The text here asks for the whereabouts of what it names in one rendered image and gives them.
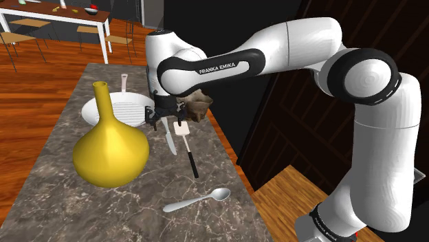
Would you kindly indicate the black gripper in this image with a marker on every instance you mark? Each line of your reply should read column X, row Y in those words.
column 166, row 106

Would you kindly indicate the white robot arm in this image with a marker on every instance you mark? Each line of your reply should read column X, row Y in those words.
column 385, row 140

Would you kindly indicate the silver table knife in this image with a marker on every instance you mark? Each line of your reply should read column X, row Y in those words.
column 170, row 140

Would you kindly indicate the brown rock-shaped object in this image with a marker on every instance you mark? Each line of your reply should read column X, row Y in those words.
column 197, row 104

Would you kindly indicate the white grill pan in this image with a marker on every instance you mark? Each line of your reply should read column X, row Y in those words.
column 130, row 110

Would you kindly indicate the yellow long-necked vase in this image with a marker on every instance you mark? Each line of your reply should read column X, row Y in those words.
column 110, row 150

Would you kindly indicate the wooden seat metal chair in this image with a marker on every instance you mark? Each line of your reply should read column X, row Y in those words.
column 88, row 29
column 30, row 22
column 119, row 39
column 16, row 37

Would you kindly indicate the silver spoon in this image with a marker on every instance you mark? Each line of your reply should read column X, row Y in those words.
column 197, row 200

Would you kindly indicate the white dining table wooden top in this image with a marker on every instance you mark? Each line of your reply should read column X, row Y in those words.
column 50, row 14

